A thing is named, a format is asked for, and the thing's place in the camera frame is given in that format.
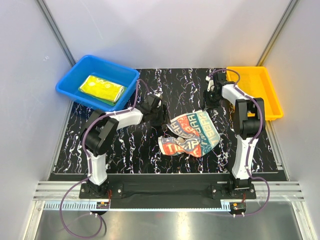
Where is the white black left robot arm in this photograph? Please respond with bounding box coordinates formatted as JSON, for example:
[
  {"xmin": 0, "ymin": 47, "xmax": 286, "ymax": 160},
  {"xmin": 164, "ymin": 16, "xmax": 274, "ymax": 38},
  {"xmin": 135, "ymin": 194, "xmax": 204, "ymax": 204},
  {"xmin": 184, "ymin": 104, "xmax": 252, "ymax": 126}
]
[{"xmin": 81, "ymin": 93, "xmax": 170, "ymax": 198}]

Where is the aluminium frame rail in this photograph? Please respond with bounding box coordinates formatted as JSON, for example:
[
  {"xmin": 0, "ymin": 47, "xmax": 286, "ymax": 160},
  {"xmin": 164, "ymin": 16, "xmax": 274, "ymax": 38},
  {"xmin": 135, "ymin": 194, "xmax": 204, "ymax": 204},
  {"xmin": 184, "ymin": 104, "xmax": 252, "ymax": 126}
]
[{"xmin": 33, "ymin": 170, "xmax": 304, "ymax": 212}]

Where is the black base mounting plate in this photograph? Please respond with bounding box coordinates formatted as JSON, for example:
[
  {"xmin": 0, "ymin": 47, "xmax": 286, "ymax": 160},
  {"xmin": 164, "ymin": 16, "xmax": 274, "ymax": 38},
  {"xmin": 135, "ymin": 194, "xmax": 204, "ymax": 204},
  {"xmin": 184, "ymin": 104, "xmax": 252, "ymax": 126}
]
[{"xmin": 79, "ymin": 173, "xmax": 257, "ymax": 211}]

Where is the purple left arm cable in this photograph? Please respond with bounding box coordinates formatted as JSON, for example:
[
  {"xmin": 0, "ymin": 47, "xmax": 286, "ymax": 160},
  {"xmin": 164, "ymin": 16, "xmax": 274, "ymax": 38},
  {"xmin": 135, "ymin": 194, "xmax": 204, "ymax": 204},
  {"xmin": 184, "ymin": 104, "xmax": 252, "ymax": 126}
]
[{"xmin": 59, "ymin": 79, "xmax": 151, "ymax": 238}]

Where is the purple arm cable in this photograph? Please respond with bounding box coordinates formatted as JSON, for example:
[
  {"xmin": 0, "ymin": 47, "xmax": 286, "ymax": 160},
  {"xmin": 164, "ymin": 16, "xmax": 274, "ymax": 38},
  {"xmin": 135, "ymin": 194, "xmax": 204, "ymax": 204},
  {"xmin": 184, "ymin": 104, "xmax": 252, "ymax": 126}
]
[
  {"xmin": 208, "ymin": 68, "xmax": 271, "ymax": 217},
  {"xmin": 59, "ymin": 79, "xmax": 151, "ymax": 238}
]

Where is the blue plastic bin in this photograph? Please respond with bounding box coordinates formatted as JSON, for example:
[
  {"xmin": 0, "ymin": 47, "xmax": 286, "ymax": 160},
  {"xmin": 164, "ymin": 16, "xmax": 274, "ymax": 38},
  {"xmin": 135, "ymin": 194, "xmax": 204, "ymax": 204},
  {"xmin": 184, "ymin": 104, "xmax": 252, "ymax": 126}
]
[{"xmin": 55, "ymin": 55, "xmax": 140, "ymax": 112}]

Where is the teal patterned cloth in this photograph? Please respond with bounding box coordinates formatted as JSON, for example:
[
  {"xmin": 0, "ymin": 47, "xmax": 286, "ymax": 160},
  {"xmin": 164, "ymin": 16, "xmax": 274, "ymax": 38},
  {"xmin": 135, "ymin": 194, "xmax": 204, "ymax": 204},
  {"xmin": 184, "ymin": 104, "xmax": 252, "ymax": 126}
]
[{"xmin": 158, "ymin": 110, "xmax": 220, "ymax": 158}]

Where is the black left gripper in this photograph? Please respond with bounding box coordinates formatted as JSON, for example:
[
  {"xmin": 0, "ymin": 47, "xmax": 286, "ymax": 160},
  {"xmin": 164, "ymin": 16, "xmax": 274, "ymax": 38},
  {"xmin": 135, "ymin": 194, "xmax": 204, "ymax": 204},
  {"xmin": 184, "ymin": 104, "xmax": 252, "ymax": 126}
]
[{"xmin": 150, "ymin": 105, "xmax": 171, "ymax": 127}]

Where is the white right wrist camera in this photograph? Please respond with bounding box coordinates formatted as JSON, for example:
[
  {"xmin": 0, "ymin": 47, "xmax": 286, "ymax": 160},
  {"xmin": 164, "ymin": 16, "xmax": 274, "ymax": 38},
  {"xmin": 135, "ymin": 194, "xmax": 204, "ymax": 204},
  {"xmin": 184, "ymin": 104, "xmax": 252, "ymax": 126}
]
[{"xmin": 205, "ymin": 75, "xmax": 215, "ymax": 92}]

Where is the right power connector block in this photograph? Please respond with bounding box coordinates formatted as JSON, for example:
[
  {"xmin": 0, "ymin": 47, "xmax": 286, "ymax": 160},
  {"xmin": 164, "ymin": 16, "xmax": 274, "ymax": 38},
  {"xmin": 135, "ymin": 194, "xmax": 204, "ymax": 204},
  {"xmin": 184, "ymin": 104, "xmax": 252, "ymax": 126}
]
[{"xmin": 230, "ymin": 202, "xmax": 247, "ymax": 212}]

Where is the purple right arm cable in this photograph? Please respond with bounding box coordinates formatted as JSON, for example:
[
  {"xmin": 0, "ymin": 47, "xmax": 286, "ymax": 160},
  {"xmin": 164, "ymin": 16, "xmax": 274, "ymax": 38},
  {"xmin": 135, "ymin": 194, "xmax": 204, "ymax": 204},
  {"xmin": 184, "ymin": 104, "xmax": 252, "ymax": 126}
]
[{"xmin": 208, "ymin": 68, "xmax": 271, "ymax": 217}]

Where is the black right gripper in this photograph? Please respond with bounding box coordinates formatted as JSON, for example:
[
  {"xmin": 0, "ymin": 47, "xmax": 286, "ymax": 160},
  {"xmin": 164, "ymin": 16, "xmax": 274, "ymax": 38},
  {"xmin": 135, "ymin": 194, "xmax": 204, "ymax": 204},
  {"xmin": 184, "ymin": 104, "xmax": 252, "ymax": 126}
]
[{"xmin": 201, "ymin": 89, "xmax": 222, "ymax": 112}]

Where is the left power connector block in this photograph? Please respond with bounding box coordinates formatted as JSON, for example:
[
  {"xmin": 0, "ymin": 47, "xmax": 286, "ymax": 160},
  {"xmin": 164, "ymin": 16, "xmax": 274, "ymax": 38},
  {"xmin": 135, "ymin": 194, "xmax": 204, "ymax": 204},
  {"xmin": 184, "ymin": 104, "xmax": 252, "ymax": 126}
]
[{"xmin": 96, "ymin": 201, "xmax": 110, "ymax": 211}]

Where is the green microfiber towel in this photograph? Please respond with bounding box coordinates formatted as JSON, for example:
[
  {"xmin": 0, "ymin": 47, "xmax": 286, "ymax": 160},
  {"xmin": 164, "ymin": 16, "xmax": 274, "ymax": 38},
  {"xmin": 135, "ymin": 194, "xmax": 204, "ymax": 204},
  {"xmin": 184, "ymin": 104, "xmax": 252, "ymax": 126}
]
[{"xmin": 99, "ymin": 93, "xmax": 124, "ymax": 106}]

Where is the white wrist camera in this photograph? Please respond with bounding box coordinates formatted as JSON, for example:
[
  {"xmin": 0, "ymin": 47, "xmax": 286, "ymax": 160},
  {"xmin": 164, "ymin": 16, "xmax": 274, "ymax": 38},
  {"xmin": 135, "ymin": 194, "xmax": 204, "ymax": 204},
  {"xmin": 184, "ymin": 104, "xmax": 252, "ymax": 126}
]
[
  {"xmin": 154, "ymin": 93, "xmax": 163, "ymax": 100},
  {"xmin": 205, "ymin": 75, "xmax": 215, "ymax": 92}
]

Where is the yellow plastic bin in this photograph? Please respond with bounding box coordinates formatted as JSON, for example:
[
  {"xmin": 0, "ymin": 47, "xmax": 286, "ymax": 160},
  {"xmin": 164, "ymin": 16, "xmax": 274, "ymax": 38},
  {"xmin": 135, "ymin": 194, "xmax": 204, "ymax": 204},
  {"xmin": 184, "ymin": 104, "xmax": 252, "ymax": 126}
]
[{"xmin": 226, "ymin": 66, "xmax": 284, "ymax": 121}]

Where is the power connector block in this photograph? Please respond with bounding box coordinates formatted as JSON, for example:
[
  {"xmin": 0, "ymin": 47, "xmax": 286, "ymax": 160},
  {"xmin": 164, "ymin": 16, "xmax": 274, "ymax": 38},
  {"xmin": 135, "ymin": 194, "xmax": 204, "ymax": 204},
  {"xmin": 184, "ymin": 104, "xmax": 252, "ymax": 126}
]
[
  {"xmin": 230, "ymin": 202, "xmax": 247, "ymax": 212},
  {"xmin": 96, "ymin": 201, "xmax": 110, "ymax": 211}
]

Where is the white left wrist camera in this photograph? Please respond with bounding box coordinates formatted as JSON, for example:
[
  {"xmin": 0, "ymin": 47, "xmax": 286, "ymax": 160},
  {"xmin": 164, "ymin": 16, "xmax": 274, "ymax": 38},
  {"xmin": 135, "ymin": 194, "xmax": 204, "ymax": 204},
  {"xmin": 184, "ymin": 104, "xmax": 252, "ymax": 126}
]
[{"xmin": 154, "ymin": 93, "xmax": 163, "ymax": 100}]

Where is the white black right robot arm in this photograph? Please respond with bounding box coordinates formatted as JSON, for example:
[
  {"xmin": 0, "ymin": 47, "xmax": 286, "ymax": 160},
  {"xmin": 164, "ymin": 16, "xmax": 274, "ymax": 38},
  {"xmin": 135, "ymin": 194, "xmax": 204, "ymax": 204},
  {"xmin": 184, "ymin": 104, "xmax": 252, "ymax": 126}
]
[{"xmin": 203, "ymin": 68, "xmax": 266, "ymax": 199}]

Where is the yellow cloth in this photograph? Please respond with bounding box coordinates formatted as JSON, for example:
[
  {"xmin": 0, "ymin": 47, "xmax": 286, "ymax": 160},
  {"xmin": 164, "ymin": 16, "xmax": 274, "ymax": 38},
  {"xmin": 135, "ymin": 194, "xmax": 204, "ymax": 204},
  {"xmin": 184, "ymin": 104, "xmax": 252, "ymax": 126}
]
[{"xmin": 78, "ymin": 75, "xmax": 126, "ymax": 103}]

